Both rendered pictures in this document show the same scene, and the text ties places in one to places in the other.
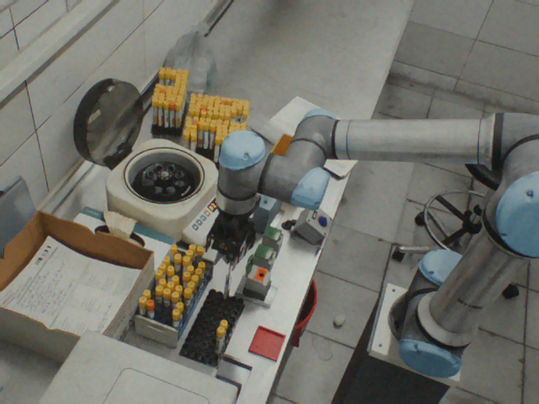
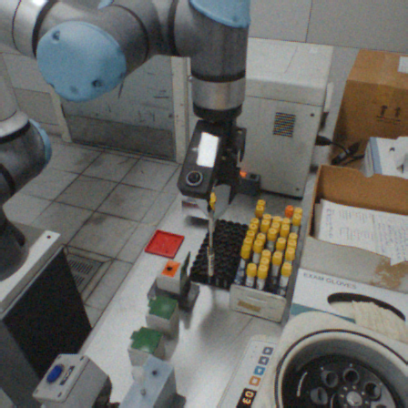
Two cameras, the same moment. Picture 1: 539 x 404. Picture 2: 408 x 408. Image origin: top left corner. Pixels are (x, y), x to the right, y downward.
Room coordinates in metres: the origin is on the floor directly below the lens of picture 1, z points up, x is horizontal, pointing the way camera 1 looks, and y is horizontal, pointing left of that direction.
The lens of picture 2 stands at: (1.28, 0.10, 1.48)
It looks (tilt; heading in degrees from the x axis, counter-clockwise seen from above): 41 degrees down; 187
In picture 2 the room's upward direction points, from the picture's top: straight up
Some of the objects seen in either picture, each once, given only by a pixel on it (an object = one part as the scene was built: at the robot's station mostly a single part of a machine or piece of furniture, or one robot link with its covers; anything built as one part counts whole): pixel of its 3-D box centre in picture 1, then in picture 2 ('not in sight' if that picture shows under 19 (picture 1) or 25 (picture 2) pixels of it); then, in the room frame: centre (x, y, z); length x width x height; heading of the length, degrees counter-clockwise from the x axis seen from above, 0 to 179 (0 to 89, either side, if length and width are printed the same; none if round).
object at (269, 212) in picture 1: (268, 208); (147, 407); (1.08, -0.01, 0.92); 0.10 x 0.07 x 0.10; 163
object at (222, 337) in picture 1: (214, 315); (221, 236); (0.73, 0.07, 0.93); 0.17 x 0.09 x 0.11; 169
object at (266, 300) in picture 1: (257, 288); (173, 288); (0.84, -0.01, 0.89); 0.09 x 0.05 x 0.04; 78
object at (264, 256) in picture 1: (263, 260); (162, 316); (0.92, -0.02, 0.91); 0.05 x 0.04 x 0.07; 78
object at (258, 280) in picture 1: (257, 281); (172, 280); (0.84, -0.01, 0.92); 0.05 x 0.04 x 0.06; 78
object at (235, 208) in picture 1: (237, 195); (216, 87); (0.78, 0.06, 1.27); 0.08 x 0.08 x 0.05
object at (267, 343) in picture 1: (267, 342); (164, 243); (0.71, -0.06, 0.88); 0.07 x 0.07 x 0.01; 78
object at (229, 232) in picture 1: (231, 225); (218, 137); (0.77, 0.06, 1.19); 0.09 x 0.08 x 0.12; 169
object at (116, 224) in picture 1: (122, 240); (362, 320); (0.89, 0.32, 0.92); 0.24 x 0.12 x 0.10; 78
